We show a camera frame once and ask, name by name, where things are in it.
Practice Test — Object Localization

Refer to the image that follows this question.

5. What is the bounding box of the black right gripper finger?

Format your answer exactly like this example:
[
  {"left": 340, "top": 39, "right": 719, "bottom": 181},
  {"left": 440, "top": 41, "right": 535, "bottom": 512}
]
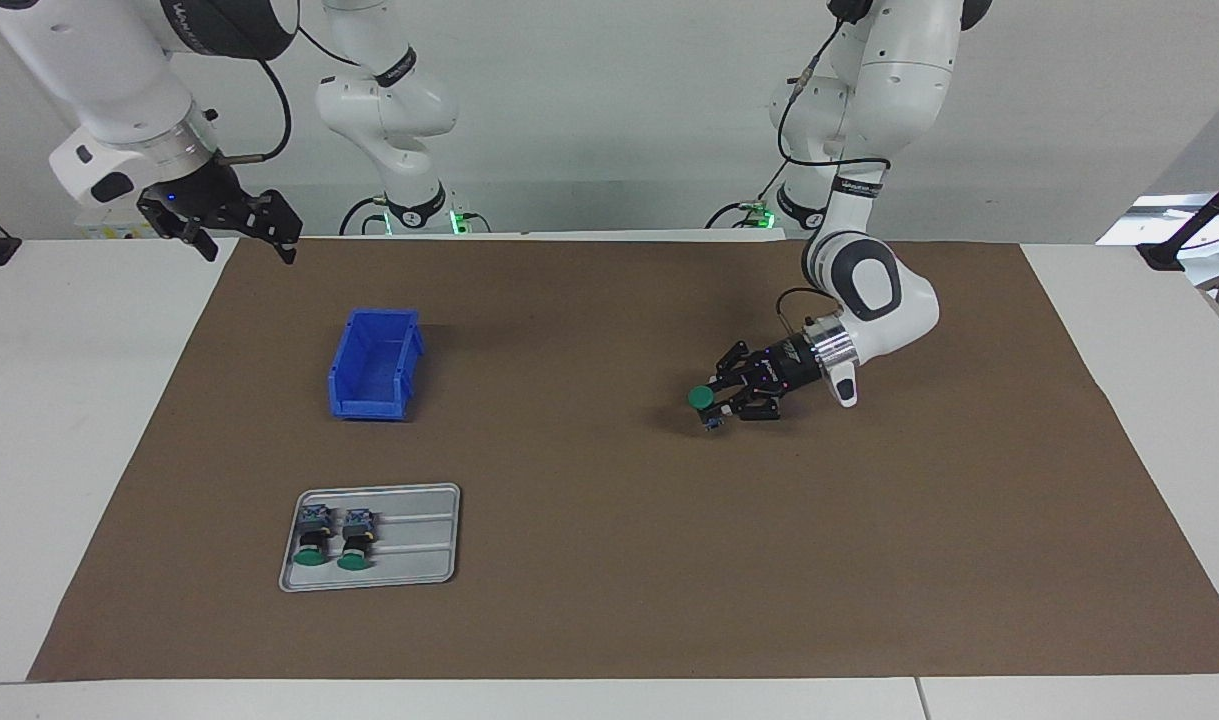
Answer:
[
  {"left": 245, "top": 190, "right": 304, "bottom": 267},
  {"left": 159, "top": 212, "right": 221, "bottom": 264}
]

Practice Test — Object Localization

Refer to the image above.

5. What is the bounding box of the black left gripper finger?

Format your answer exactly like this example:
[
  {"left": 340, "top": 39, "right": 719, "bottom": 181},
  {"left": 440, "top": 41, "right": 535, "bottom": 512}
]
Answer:
[
  {"left": 719, "top": 391, "right": 783, "bottom": 423},
  {"left": 708, "top": 340, "right": 771, "bottom": 393}
]

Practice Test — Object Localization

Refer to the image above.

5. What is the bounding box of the green push button switch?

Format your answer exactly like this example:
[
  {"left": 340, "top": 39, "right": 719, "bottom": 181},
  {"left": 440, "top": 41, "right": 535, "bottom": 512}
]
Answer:
[
  {"left": 335, "top": 507, "right": 378, "bottom": 572},
  {"left": 687, "top": 384, "right": 727, "bottom": 433},
  {"left": 292, "top": 503, "right": 335, "bottom": 568}
]

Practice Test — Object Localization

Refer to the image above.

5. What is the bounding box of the white cardboard box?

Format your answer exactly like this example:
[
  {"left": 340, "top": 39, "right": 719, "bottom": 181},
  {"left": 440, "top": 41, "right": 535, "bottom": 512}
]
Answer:
[{"left": 74, "top": 205, "right": 160, "bottom": 240}]

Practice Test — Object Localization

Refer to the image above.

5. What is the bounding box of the brown table mat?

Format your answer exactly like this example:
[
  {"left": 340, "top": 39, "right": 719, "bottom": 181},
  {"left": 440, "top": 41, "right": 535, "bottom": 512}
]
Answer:
[{"left": 27, "top": 237, "right": 1219, "bottom": 682}]

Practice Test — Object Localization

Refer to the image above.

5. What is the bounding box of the blue plastic storage bin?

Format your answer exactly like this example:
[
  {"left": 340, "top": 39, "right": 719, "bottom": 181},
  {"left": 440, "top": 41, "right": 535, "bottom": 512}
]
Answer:
[{"left": 327, "top": 308, "right": 425, "bottom": 422}]

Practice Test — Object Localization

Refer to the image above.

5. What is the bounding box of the grey metal tray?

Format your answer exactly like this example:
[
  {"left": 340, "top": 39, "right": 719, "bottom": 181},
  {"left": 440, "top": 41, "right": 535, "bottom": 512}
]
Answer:
[{"left": 278, "top": 483, "right": 462, "bottom": 593}]

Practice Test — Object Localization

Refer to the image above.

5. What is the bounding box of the black base cable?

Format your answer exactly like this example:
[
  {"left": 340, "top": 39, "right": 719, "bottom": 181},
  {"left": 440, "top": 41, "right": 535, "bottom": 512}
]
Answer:
[
  {"left": 338, "top": 195, "right": 490, "bottom": 237},
  {"left": 706, "top": 165, "right": 790, "bottom": 230}
]

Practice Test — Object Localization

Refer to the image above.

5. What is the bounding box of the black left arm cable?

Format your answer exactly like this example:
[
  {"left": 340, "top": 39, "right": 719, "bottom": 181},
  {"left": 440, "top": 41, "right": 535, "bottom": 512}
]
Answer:
[{"left": 774, "top": 10, "right": 895, "bottom": 337}]

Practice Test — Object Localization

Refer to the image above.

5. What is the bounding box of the black camera stand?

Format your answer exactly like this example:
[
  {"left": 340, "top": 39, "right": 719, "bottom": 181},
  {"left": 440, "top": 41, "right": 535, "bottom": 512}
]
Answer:
[{"left": 1137, "top": 165, "right": 1219, "bottom": 272}]

